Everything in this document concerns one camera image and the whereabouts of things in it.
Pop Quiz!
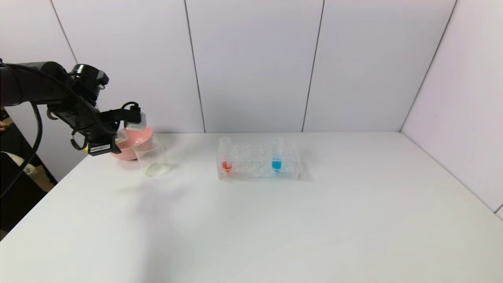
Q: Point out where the test tube with blue pigment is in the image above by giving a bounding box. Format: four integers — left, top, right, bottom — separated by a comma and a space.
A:
271, 137, 284, 173

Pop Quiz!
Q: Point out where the test tube with red pigment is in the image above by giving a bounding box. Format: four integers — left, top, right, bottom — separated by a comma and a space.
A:
221, 138, 233, 174

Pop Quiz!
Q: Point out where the white curved background object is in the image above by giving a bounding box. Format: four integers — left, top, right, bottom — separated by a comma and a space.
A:
0, 151, 37, 175

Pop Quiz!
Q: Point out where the test tube with yellow pigment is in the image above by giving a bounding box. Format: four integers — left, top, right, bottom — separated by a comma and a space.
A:
82, 129, 131, 154

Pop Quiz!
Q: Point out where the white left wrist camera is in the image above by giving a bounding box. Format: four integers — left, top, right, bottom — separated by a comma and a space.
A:
125, 113, 147, 130

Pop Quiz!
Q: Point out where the clear plastic test tube rack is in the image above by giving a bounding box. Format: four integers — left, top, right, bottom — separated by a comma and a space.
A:
217, 142, 303, 181

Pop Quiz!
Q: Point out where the black background furniture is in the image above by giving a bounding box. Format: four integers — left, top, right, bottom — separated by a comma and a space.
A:
0, 114, 59, 241

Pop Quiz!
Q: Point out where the pink bowl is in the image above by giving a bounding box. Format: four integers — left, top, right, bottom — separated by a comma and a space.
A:
110, 127, 154, 161

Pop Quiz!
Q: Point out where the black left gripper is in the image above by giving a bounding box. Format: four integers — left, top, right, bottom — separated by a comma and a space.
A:
79, 112, 128, 156

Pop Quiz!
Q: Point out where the clear glass beaker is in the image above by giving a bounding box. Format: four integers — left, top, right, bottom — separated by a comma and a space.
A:
132, 136, 173, 178

